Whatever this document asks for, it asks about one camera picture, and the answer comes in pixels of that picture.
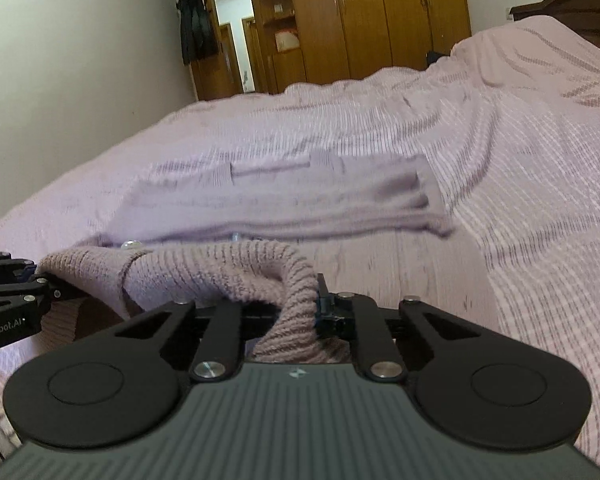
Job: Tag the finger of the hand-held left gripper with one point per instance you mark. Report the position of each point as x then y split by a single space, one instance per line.
30 294
5 264

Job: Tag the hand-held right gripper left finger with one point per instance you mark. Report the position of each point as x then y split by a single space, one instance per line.
225 327

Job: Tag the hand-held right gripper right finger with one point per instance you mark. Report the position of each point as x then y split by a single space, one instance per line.
366 327

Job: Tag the lilac knit cardigan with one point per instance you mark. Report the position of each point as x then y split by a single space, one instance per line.
280 200

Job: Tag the checked bed sheet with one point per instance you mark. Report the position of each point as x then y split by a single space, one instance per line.
410 270

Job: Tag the pink knitted bedspread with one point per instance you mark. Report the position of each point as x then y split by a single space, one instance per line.
540 160

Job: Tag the open doorway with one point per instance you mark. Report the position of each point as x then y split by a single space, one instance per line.
235 35

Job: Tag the dark hanging coat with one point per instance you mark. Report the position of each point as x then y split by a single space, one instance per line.
196 25

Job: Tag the wooden wardrobe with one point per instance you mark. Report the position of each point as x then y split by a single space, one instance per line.
375 15

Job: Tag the dark wooden headboard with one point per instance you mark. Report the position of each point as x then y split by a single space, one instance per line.
575 2

